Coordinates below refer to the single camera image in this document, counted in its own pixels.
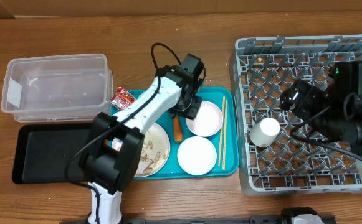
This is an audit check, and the pale green cup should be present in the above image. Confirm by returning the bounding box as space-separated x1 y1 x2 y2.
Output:
249 118 280 147

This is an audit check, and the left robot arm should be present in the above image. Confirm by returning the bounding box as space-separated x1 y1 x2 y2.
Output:
78 54 206 223

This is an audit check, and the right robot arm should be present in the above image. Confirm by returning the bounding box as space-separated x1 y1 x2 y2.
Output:
280 60 362 184

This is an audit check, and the grey dishwasher rack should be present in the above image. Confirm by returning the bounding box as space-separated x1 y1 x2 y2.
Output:
229 34 362 196

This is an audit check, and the orange carrot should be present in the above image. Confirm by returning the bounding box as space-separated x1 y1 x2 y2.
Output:
173 116 183 143

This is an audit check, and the left wooden chopstick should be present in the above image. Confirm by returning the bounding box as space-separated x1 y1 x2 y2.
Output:
217 96 226 167

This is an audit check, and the wooden chopstick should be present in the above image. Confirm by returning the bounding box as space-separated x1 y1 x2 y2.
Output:
222 100 228 170
217 96 226 167

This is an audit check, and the right wooden chopstick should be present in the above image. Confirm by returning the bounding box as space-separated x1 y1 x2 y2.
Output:
222 100 228 170

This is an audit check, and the pale green bowl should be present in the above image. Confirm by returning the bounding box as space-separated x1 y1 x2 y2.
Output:
177 136 217 176

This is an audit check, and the white plate with food scraps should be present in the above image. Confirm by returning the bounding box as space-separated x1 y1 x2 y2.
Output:
112 121 171 178

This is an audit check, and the red snack wrapper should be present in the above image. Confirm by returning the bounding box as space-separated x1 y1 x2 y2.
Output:
111 86 136 111

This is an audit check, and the clear plastic storage bin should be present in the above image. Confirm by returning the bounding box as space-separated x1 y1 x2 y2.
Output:
1 54 113 123

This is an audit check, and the black plastic tray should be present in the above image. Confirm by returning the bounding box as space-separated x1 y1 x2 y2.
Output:
12 123 92 184

